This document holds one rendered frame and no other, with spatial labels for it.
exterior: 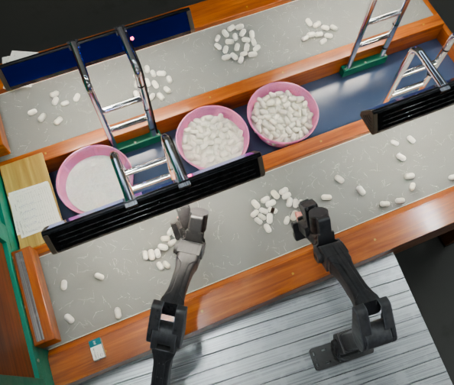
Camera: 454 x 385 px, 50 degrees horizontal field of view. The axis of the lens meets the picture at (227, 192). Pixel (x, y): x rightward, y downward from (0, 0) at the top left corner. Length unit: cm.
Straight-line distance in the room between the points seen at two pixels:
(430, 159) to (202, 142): 83
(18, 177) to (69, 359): 64
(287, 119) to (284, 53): 31
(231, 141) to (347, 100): 52
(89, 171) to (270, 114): 70
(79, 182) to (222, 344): 74
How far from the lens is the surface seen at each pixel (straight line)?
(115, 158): 136
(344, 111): 199
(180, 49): 203
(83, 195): 178
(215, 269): 162
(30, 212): 175
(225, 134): 182
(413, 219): 176
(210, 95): 186
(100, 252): 168
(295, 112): 187
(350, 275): 132
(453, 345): 255
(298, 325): 168
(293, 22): 213
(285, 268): 160
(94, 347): 158
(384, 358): 172
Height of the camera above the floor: 231
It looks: 67 degrees down
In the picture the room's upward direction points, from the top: 1 degrees clockwise
